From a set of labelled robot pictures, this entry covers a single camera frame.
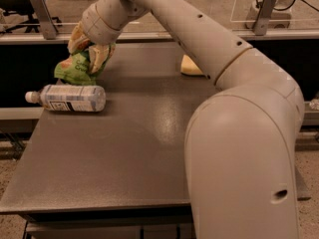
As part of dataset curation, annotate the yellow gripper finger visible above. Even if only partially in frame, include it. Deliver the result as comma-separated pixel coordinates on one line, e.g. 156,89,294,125
68,22,91,54
89,43,116,74

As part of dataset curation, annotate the green rice chip bag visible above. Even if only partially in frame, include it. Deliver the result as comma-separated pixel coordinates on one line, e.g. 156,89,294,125
54,45,105,86

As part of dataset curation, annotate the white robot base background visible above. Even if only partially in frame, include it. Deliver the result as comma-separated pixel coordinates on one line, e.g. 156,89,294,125
245,0,302,30

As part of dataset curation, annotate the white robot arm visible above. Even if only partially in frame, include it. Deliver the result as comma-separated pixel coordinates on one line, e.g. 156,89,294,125
68,0,304,239

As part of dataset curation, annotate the clear plastic water bottle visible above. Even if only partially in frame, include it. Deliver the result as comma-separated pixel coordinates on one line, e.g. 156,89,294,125
25,85,106,113

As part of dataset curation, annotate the black office chair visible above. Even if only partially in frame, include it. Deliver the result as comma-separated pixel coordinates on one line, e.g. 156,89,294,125
0,0,63,34

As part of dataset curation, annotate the yellow sponge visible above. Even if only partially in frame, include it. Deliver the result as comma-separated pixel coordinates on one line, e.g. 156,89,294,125
180,55,203,76

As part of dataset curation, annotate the metal railing bar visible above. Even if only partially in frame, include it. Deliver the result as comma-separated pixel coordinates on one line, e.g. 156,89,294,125
0,29,319,45

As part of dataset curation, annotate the left metal rail bracket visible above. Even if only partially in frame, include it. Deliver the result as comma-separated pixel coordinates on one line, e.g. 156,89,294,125
30,0,57,40

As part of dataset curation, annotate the metal rail bracket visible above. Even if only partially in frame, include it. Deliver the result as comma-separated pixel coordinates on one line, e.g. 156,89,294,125
30,0,57,40
253,0,277,36

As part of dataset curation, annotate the right metal rail bracket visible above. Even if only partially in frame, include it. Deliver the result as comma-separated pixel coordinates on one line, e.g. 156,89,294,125
253,0,277,36

